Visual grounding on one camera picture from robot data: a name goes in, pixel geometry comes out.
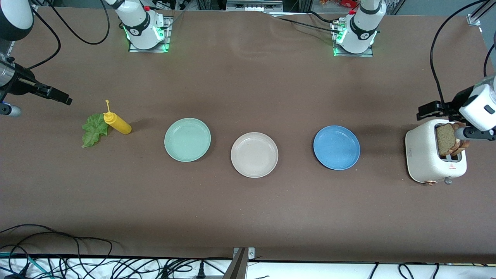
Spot mint green plate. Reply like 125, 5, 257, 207
164, 118, 212, 162

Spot red snack packet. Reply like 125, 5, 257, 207
320, 0, 359, 9

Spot green lettuce leaf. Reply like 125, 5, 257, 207
81, 113, 110, 148

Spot blue plate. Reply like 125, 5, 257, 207
313, 125, 361, 171

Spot cream white toaster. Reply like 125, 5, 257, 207
405, 119, 467, 186

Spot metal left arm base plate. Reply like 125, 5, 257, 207
331, 19, 374, 58

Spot teal floor cable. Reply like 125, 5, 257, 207
0, 252, 51, 279

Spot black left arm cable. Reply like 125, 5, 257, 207
430, 0, 496, 117

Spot grey metal table bracket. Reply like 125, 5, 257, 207
223, 247, 255, 279

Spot grey device box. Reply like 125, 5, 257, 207
226, 0, 283, 12

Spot black base power cable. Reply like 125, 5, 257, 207
267, 14, 338, 33
306, 11, 336, 24

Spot brown bread slice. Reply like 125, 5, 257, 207
451, 122, 470, 152
436, 123, 458, 157

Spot aluminium frame rail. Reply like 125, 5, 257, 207
467, 0, 496, 27
3, 39, 18, 64

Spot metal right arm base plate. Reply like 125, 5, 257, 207
129, 15, 172, 53

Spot brown table cover sheet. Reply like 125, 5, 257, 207
0, 7, 496, 264

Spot beige plate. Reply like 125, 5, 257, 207
231, 132, 279, 178

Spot yellow mustard squeeze bottle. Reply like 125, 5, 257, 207
103, 100, 132, 135

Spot black looped floor cable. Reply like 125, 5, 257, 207
0, 224, 113, 268

